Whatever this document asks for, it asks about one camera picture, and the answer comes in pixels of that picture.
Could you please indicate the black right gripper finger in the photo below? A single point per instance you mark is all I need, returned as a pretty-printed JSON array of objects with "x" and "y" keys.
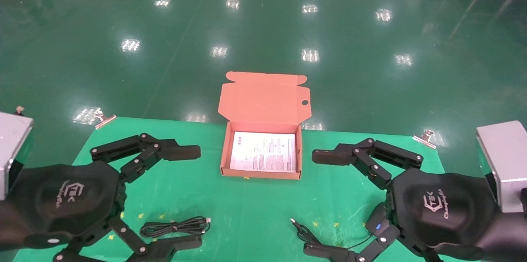
[
  {"x": 325, "y": 250},
  {"x": 329, "y": 157}
]

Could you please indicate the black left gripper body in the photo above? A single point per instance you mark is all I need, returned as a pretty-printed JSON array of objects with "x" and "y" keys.
[{"x": 70, "y": 200}]

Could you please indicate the white printed instruction sheet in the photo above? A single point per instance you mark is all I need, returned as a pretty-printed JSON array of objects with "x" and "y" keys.
[{"x": 263, "y": 150}]

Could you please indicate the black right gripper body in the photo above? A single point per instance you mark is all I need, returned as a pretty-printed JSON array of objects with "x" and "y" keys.
[{"x": 440, "y": 208}]

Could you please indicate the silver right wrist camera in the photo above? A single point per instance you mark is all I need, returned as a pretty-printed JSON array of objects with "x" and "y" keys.
[{"x": 508, "y": 159}]

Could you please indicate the metal binder clip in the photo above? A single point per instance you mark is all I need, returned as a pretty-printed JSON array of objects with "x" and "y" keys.
[
  {"x": 105, "y": 122},
  {"x": 424, "y": 140}
]

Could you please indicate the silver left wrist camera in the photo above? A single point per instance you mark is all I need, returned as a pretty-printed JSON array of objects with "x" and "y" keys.
[{"x": 12, "y": 142}]

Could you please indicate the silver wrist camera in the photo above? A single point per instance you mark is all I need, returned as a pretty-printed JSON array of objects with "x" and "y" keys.
[
  {"x": 12, "y": 142},
  {"x": 508, "y": 159}
]

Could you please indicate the orange cardboard box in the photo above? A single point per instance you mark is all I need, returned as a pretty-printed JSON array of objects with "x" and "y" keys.
[{"x": 263, "y": 101}]

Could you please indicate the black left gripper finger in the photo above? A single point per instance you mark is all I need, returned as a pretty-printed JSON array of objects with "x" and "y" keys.
[
  {"x": 173, "y": 245},
  {"x": 164, "y": 150}
]

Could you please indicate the green table mat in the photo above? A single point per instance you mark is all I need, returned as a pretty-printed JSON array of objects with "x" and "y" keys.
[{"x": 247, "y": 212}]

